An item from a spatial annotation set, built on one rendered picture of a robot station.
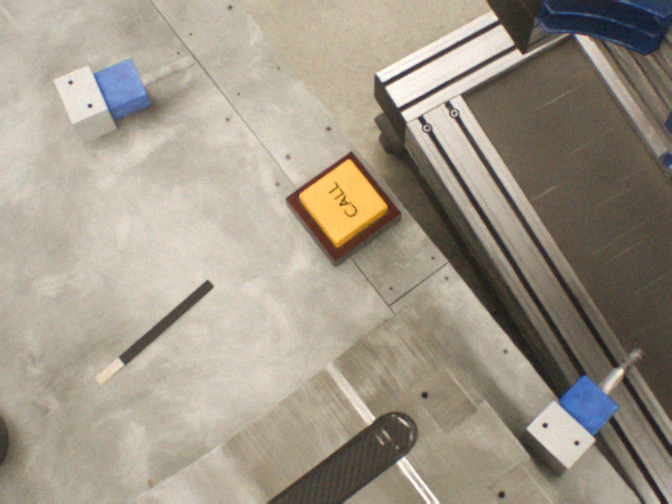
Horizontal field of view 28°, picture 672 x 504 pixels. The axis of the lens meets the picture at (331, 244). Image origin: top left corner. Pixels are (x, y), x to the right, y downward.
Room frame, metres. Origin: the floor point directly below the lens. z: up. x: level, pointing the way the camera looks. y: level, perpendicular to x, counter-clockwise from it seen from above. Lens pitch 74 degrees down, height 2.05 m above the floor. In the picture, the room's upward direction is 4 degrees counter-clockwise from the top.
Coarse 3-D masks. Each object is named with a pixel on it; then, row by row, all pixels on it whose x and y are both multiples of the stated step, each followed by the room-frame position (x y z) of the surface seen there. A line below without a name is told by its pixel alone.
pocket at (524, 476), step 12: (516, 468) 0.13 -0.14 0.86; (528, 468) 0.13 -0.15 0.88; (504, 480) 0.12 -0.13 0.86; (516, 480) 0.12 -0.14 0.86; (528, 480) 0.12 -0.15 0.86; (540, 480) 0.12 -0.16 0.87; (492, 492) 0.11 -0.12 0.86; (504, 492) 0.11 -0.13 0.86; (516, 492) 0.11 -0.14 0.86; (528, 492) 0.11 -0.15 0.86; (540, 492) 0.11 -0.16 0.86; (552, 492) 0.10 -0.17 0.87
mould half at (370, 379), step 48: (384, 336) 0.25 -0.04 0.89; (432, 336) 0.24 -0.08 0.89; (336, 384) 0.21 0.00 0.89; (384, 384) 0.20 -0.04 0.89; (240, 432) 0.17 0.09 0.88; (288, 432) 0.17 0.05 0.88; (336, 432) 0.17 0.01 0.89; (432, 432) 0.16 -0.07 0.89; (480, 432) 0.16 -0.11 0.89; (192, 480) 0.13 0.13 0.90; (240, 480) 0.13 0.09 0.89; (288, 480) 0.13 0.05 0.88; (384, 480) 0.12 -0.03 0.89; (432, 480) 0.12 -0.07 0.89; (480, 480) 0.12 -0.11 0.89
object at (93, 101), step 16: (128, 64) 0.54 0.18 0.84; (176, 64) 0.54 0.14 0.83; (192, 64) 0.54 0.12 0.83; (64, 80) 0.52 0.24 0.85; (80, 80) 0.52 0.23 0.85; (96, 80) 0.53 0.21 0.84; (112, 80) 0.53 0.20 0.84; (128, 80) 0.53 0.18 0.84; (144, 80) 0.53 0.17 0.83; (64, 96) 0.51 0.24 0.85; (80, 96) 0.51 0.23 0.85; (96, 96) 0.51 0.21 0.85; (112, 96) 0.51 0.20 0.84; (128, 96) 0.51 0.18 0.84; (144, 96) 0.51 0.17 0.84; (80, 112) 0.49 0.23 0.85; (96, 112) 0.49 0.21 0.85; (112, 112) 0.50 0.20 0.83; (128, 112) 0.50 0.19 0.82; (80, 128) 0.48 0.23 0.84; (96, 128) 0.49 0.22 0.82; (112, 128) 0.49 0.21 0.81
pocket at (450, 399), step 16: (432, 368) 0.22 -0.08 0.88; (448, 368) 0.22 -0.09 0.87; (416, 384) 0.21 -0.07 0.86; (432, 384) 0.21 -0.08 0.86; (448, 384) 0.21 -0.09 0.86; (464, 384) 0.20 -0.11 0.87; (432, 400) 0.19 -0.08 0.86; (448, 400) 0.19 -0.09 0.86; (464, 400) 0.19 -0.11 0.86; (480, 400) 0.19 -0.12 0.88; (432, 416) 0.18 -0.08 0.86; (448, 416) 0.18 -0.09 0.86; (464, 416) 0.18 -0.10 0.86; (448, 432) 0.16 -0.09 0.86
